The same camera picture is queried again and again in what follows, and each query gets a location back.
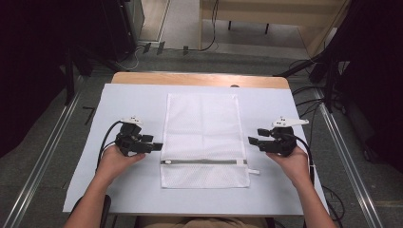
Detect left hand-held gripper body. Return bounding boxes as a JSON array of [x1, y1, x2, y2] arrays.
[[115, 115, 154, 158]]

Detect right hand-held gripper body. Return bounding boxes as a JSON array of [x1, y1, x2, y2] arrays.
[[258, 116, 310, 158]]

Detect white mesh laundry bag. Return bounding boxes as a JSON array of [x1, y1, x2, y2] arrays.
[[159, 92, 261, 190]]

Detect person's left hand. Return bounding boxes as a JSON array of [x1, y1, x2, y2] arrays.
[[94, 145, 147, 187]]

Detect person's right hand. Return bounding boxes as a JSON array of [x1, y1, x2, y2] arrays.
[[265, 145, 314, 188]]

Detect white table cover sheet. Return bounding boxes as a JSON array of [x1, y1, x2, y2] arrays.
[[62, 82, 330, 217]]

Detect wooden table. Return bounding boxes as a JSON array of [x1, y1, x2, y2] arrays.
[[110, 70, 291, 90]]

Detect black metal stand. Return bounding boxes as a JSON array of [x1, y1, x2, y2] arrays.
[[273, 51, 337, 114], [62, 44, 123, 106]]

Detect dark cabinet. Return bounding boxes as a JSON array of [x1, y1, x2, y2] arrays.
[[100, 0, 145, 62]]

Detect light wooden bench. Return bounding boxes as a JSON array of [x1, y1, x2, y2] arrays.
[[199, 0, 351, 59]]

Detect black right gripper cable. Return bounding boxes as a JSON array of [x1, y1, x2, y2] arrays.
[[284, 132, 317, 188]]

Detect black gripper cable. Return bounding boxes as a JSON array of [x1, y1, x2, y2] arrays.
[[95, 120, 125, 174], [284, 132, 317, 188]]

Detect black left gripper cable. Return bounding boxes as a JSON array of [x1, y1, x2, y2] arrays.
[[95, 120, 125, 174]]

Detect black floor cables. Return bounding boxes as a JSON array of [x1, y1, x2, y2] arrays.
[[290, 85, 325, 119]]

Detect black angled floor bracket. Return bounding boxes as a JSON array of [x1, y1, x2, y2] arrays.
[[82, 105, 97, 126]]

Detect metal floor rail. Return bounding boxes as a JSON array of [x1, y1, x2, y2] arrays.
[[2, 90, 83, 228], [313, 87, 385, 228]]

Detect white floor cable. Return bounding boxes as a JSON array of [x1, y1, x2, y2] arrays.
[[115, 45, 144, 72]]

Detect black hanging cable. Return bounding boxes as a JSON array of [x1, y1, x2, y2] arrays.
[[199, 0, 221, 52]]

